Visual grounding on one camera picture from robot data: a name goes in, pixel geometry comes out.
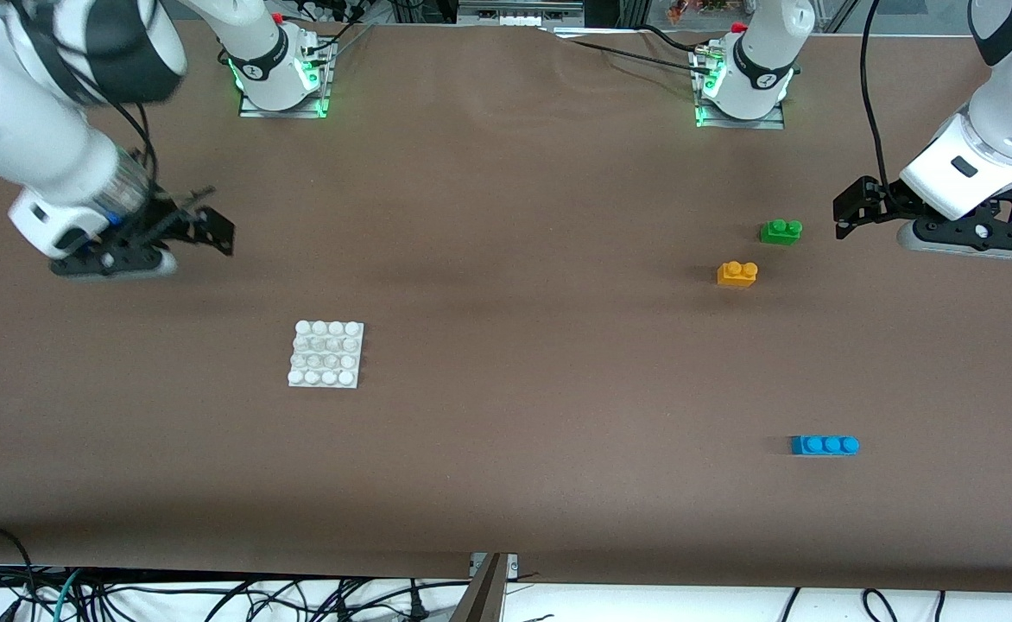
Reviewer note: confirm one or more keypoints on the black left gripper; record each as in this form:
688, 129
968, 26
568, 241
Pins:
888, 205

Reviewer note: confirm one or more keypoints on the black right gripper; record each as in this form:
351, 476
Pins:
163, 220

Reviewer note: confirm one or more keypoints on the yellow two-stud block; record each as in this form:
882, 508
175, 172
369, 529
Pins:
737, 276

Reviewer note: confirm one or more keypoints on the white studded base plate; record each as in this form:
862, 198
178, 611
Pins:
325, 356

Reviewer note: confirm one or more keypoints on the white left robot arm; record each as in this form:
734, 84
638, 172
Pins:
989, 147

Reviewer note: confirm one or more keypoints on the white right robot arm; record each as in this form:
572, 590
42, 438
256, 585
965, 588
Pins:
40, 147

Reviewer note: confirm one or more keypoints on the green two-stud block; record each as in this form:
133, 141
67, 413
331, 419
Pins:
781, 233

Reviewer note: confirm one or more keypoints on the blue three-stud block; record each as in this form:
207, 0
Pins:
824, 446

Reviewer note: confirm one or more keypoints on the brown table cover sheet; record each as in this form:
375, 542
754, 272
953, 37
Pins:
506, 216

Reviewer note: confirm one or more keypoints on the aluminium frame structure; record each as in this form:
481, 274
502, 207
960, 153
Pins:
515, 17

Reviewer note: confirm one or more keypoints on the aluminium frame bar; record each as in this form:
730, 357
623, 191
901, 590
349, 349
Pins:
484, 596

